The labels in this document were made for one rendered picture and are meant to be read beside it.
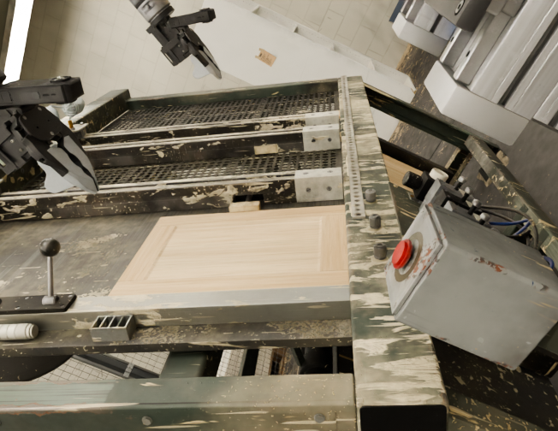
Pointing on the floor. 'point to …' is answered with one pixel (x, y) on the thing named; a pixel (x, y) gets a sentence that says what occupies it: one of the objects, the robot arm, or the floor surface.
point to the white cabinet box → (292, 54)
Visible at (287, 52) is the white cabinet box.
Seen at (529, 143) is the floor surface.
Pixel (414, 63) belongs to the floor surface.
